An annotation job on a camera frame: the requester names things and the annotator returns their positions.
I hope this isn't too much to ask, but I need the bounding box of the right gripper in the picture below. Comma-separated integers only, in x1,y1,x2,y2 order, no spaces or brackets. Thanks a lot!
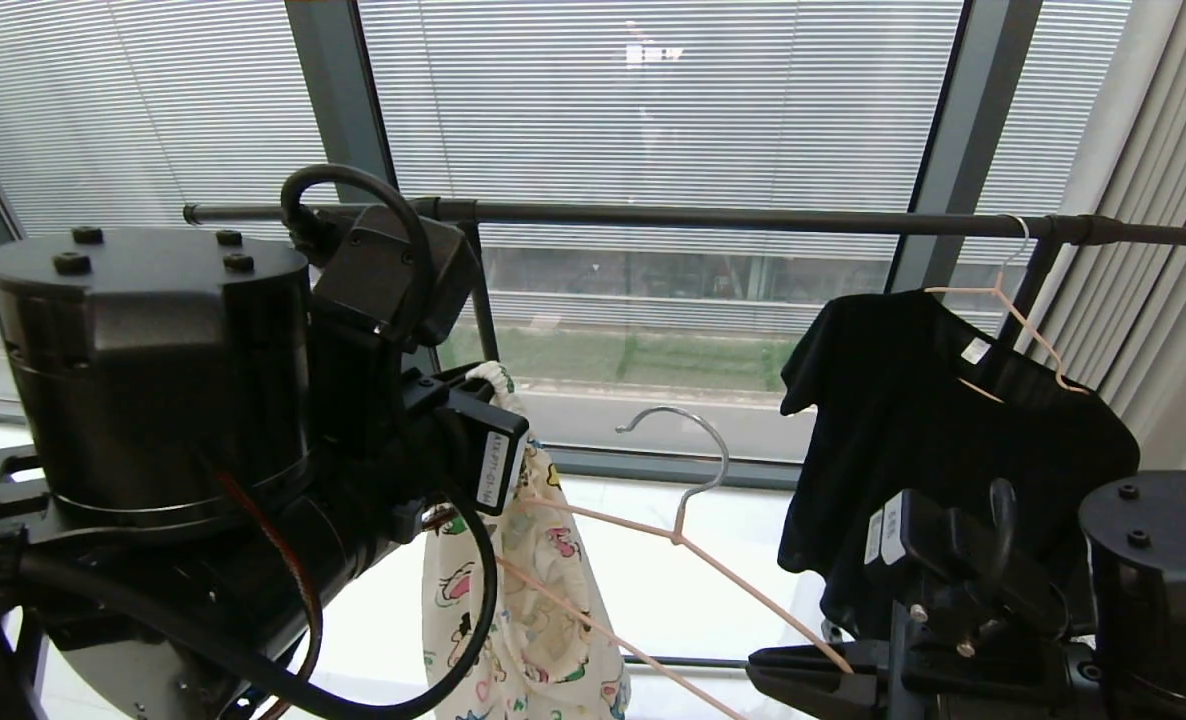
746,605,1104,720

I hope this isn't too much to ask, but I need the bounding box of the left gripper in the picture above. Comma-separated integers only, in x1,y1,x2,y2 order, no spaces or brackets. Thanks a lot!
253,368,531,601

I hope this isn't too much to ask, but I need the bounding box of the cream printed garment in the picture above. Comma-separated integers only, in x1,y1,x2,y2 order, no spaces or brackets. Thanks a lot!
421,360,632,720

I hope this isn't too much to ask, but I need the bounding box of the pink clothes hanger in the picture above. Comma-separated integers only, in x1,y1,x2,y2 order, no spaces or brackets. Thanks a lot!
493,405,856,720
923,215,1090,406

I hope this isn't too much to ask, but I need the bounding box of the black garment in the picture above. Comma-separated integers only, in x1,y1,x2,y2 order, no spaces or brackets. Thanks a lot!
778,290,1142,641

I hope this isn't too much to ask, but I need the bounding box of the black clothes rack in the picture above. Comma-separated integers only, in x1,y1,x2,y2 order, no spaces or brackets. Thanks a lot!
183,197,1186,671

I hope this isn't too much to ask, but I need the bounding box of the window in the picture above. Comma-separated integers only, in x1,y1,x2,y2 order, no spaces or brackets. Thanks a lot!
0,0,1134,491

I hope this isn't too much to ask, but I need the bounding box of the beige curtain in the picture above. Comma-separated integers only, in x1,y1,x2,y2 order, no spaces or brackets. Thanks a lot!
1028,0,1186,481

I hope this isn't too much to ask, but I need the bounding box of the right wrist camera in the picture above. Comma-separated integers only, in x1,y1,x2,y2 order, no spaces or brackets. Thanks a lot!
865,488,1074,653

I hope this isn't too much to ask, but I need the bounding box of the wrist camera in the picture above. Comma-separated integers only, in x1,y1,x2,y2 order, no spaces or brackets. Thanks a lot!
308,205,479,353
865,488,1074,653

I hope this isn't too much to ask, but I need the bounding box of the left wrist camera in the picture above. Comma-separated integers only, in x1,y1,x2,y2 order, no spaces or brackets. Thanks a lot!
308,205,479,353

